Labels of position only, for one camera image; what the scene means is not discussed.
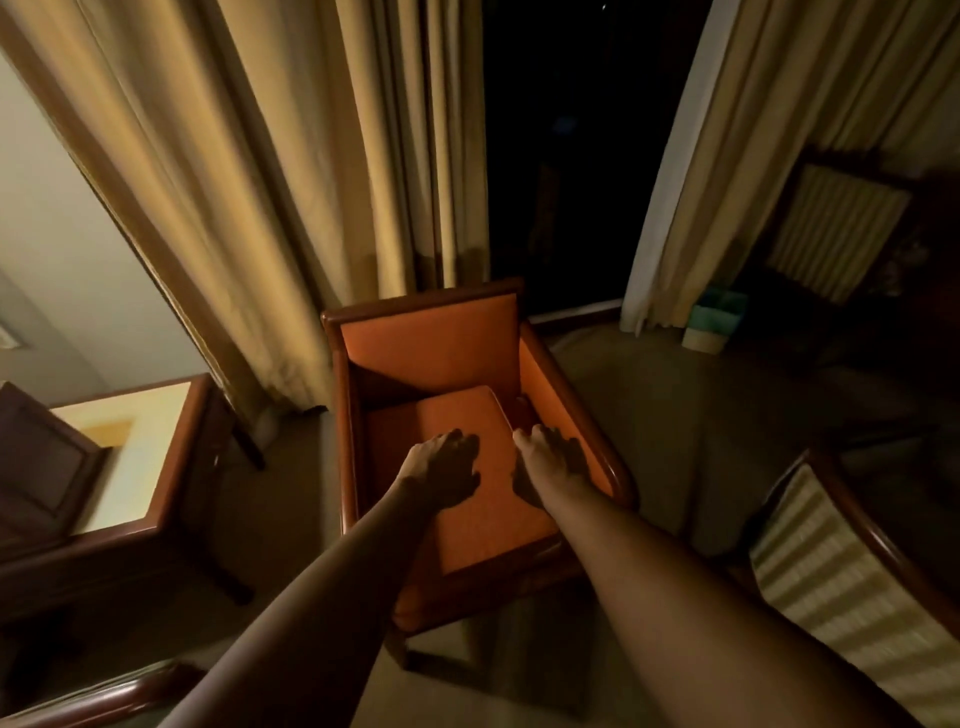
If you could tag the dark wooden box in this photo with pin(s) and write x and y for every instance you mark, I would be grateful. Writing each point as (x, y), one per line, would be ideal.
(41, 465)

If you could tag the orange seat cushion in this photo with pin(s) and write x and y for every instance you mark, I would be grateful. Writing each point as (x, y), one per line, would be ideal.
(472, 487)

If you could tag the orange upholstered wooden armchair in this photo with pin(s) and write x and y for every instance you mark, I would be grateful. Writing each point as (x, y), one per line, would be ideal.
(465, 450)

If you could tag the dark window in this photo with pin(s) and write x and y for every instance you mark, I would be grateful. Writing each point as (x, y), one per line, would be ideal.
(577, 150)

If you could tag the person's right forearm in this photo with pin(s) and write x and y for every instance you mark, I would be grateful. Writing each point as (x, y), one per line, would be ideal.
(690, 615)

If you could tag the striped wooden armchair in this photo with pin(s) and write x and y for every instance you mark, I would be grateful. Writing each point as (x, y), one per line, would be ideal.
(847, 577)
(836, 232)

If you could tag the person's left forearm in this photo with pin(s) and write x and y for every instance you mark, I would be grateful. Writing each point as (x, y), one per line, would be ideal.
(322, 607)

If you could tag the person's right fingers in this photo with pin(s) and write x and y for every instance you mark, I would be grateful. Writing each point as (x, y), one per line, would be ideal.
(551, 446)

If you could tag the person's left fingers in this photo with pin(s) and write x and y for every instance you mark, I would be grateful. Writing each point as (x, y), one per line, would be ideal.
(461, 454)

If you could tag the beige curtain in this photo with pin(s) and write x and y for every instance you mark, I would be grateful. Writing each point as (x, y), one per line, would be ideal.
(262, 187)
(765, 150)

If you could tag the wooden side table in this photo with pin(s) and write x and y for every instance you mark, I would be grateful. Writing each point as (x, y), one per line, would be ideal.
(127, 480)

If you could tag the person's right hand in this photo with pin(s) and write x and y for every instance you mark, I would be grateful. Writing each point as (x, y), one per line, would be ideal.
(546, 461)

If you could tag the person's left hand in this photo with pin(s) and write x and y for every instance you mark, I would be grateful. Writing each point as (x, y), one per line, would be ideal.
(439, 472)

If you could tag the teal and white waste bin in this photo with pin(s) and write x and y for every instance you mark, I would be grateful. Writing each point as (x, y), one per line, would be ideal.
(714, 319)

